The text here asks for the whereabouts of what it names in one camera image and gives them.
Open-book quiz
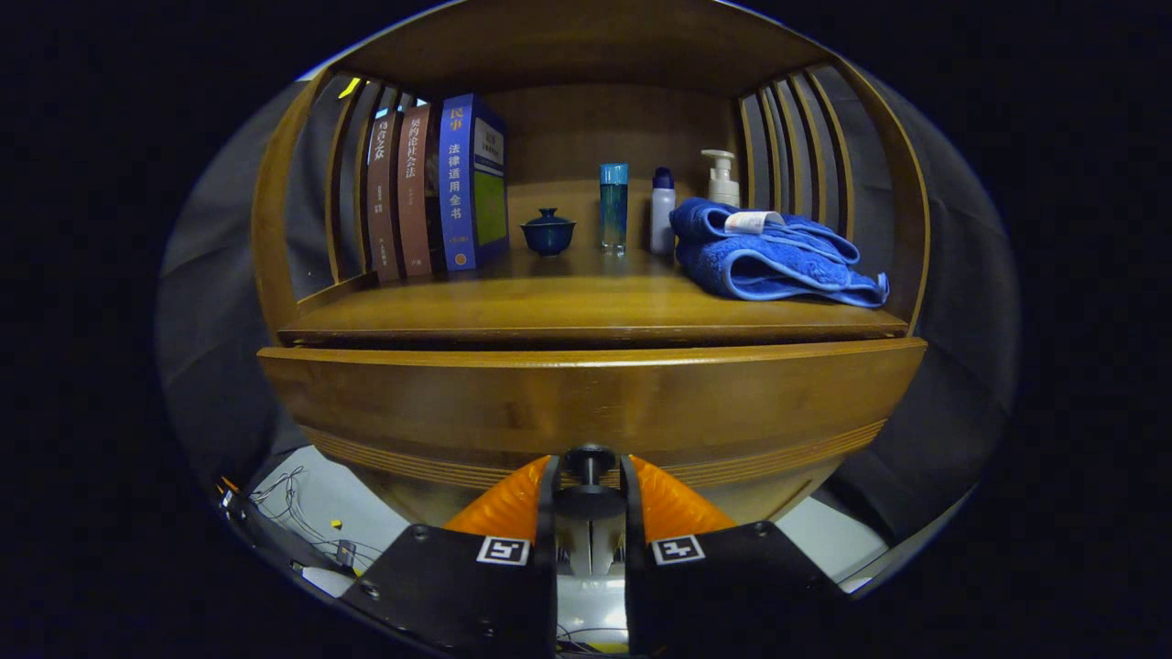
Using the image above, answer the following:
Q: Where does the dark brown book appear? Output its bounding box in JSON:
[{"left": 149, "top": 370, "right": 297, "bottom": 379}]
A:
[{"left": 365, "top": 110, "right": 404, "bottom": 283}]

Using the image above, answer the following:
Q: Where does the tall blue glass bottle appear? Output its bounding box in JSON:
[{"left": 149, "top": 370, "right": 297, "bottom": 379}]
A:
[{"left": 600, "top": 163, "right": 630, "bottom": 254}]

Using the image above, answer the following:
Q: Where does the blue folded towel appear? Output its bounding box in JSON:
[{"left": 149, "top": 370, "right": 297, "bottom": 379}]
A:
[{"left": 668, "top": 197, "right": 891, "bottom": 308}]

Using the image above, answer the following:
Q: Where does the blue lidded teacup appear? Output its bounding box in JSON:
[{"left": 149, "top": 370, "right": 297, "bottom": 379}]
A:
[{"left": 520, "top": 208, "right": 578, "bottom": 257}]

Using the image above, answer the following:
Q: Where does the white bottle with blue cap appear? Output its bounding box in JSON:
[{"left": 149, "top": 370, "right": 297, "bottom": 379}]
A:
[{"left": 649, "top": 167, "right": 677, "bottom": 256}]

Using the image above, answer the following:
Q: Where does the wooden countertop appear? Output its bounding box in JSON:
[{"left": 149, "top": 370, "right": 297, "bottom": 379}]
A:
[{"left": 277, "top": 247, "right": 910, "bottom": 349}]

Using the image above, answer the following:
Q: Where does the reddish brown book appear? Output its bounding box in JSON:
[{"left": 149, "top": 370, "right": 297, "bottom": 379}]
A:
[{"left": 396, "top": 103, "right": 439, "bottom": 278}]

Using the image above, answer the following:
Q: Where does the white pump bottle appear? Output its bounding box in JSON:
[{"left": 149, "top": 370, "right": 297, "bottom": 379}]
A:
[{"left": 700, "top": 149, "right": 742, "bottom": 209}]

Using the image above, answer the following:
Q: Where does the wooden cabinet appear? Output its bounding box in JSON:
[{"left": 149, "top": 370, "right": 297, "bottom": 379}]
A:
[{"left": 249, "top": 0, "right": 933, "bottom": 532}]

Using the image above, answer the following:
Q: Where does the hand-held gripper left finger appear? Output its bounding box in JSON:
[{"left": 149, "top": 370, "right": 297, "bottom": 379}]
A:
[{"left": 337, "top": 454, "right": 561, "bottom": 659}]

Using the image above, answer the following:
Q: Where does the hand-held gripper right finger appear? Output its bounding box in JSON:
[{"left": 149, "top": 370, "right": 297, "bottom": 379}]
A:
[{"left": 620, "top": 454, "right": 850, "bottom": 659}]

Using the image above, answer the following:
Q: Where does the wooden drawer with black knob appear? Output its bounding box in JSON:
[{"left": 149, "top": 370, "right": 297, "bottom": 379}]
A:
[{"left": 256, "top": 337, "right": 928, "bottom": 527}]

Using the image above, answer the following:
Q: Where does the thick blue book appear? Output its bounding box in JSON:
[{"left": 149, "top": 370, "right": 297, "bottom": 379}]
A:
[{"left": 438, "top": 93, "right": 509, "bottom": 272}]

